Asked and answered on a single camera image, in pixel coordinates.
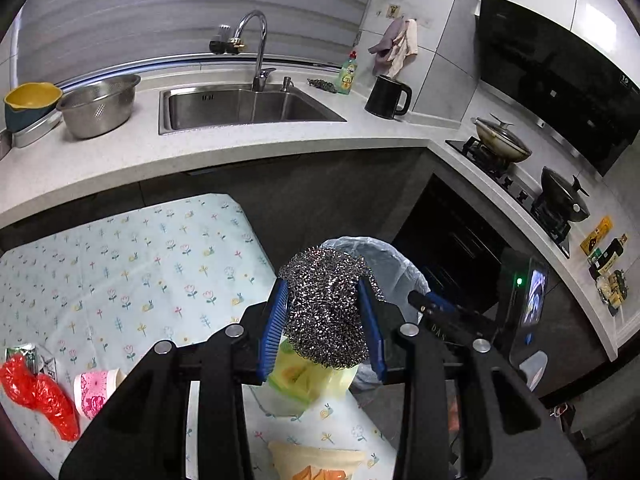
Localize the grey window blind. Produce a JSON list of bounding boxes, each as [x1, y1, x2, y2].
[[12, 0, 369, 84]]

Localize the black electric kettle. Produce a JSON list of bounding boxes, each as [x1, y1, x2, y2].
[[364, 75, 412, 119]]

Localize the green dish soap bottle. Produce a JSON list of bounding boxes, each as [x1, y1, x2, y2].
[[335, 50, 358, 94]]

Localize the hanging purple beige cloths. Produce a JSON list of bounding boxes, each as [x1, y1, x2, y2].
[[368, 18, 419, 79]]

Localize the condiment bottles on counter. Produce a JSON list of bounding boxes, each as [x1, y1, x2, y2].
[[580, 216, 628, 318]]

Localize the stainless steel sink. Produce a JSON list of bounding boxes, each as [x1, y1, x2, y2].
[[158, 84, 346, 136]]

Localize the green foil wrapper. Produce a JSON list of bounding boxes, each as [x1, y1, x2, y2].
[[4, 344, 58, 380]]

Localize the pan with glass lid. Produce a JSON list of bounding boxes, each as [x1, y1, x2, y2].
[[471, 116, 532, 162]]

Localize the steel tray under bowl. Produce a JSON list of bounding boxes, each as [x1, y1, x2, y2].
[[12, 110, 62, 148]]

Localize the black gas stove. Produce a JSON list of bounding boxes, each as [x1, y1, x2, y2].
[[446, 138, 570, 259]]

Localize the steel wool scrubber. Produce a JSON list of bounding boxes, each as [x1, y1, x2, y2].
[[278, 246, 384, 370]]

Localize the pink patterned paper cup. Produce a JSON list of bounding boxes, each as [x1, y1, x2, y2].
[[73, 368, 126, 420]]

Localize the yellow orange snack bag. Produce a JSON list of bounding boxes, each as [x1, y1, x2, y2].
[[268, 441, 367, 480]]

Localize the large steel mixing bowl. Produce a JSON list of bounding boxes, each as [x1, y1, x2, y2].
[[56, 74, 141, 140]]

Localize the red plastic wrapper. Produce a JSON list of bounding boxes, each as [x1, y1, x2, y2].
[[1, 353, 80, 442]]

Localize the yellow green snack wrapper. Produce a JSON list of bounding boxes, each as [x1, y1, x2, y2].
[[267, 339, 358, 406]]

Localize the yellow teal plastic bowl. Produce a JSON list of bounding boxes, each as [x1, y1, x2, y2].
[[3, 82, 63, 132]]

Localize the chrome kitchen faucet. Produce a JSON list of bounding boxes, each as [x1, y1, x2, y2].
[[208, 8, 278, 94]]

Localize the black wok on stove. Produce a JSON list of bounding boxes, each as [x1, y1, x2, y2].
[[532, 166, 590, 223]]

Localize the black range hood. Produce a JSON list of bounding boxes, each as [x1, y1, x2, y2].
[[477, 0, 639, 176]]

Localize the trash bin with plastic bag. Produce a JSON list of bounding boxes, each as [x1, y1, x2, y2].
[[319, 235, 432, 391]]

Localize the dark scrubber on counter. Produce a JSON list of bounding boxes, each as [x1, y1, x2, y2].
[[307, 78, 337, 93]]

